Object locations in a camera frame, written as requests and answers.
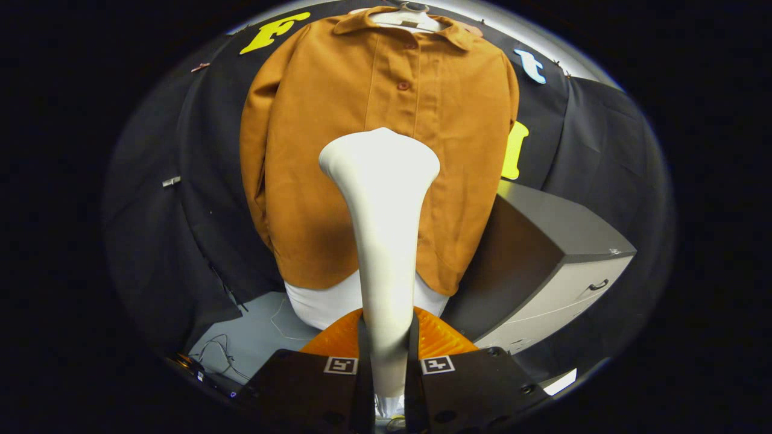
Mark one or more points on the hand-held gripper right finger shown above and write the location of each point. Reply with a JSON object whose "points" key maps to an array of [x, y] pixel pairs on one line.
{"points": [[413, 386]]}

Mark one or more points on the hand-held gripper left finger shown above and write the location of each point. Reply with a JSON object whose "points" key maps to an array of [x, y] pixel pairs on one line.
{"points": [[365, 386]]}

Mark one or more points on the white garment steamer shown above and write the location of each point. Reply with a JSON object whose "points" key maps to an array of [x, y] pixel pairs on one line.
{"points": [[386, 229]]}

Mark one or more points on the orange button-up shirt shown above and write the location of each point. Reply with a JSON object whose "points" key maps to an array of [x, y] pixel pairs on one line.
{"points": [[313, 150]]}

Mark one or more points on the white mannequin torso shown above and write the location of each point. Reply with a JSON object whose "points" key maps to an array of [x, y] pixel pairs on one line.
{"points": [[325, 304]]}

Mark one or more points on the grey cabinet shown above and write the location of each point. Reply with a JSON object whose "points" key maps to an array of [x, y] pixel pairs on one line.
{"points": [[543, 229]]}

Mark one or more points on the silver clip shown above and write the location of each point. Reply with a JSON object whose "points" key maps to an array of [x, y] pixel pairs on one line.
{"points": [[171, 181]]}

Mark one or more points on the black backdrop cloth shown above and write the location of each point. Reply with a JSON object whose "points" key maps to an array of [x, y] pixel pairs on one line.
{"points": [[603, 150]]}

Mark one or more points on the pink clip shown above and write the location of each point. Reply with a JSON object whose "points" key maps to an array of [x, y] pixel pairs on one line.
{"points": [[200, 66]]}

